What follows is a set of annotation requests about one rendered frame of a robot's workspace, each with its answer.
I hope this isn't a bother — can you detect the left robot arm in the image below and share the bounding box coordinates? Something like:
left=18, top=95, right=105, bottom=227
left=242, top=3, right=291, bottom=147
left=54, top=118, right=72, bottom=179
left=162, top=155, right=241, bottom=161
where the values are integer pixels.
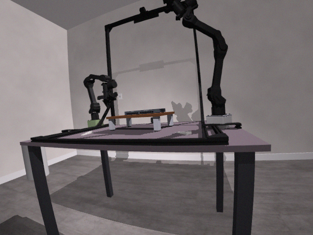
left=173, top=0, right=228, bottom=116

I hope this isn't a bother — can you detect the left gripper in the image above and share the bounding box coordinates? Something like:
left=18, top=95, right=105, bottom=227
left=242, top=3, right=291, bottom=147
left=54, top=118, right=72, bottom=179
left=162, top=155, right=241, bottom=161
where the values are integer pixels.
left=163, top=0, right=181, bottom=13

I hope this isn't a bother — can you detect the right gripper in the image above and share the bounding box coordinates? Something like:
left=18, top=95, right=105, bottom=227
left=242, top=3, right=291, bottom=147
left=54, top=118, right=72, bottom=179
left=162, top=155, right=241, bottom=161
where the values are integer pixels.
left=97, top=89, right=116, bottom=109

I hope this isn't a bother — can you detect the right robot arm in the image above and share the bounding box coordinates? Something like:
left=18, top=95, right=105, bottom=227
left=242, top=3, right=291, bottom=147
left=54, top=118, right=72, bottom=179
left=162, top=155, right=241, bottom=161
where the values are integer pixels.
left=83, top=74, right=118, bottom=120

